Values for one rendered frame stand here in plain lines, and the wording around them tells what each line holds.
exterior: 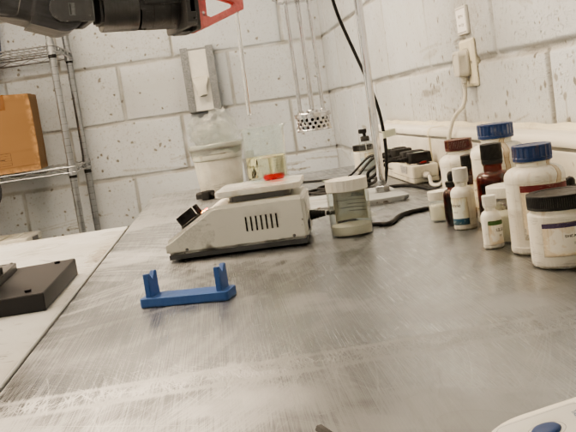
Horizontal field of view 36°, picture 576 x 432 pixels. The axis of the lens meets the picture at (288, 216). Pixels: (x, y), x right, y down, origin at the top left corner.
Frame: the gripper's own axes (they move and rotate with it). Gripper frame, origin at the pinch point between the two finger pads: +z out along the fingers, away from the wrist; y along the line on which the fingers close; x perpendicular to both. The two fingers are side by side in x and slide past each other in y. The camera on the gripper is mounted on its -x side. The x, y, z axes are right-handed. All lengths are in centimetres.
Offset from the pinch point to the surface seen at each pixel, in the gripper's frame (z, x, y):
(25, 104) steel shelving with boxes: -2, 0, 214
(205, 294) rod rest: -19.1, 34.3, -30.7
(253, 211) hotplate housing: -3.3, 28.7, -6.2
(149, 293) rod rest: -23.9, 33.9, -26.6
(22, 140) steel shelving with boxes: -4, 13, 215
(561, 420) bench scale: -20, 33, -86
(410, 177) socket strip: 48, 31, 36
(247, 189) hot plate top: -3.5, 25.8, -5.5
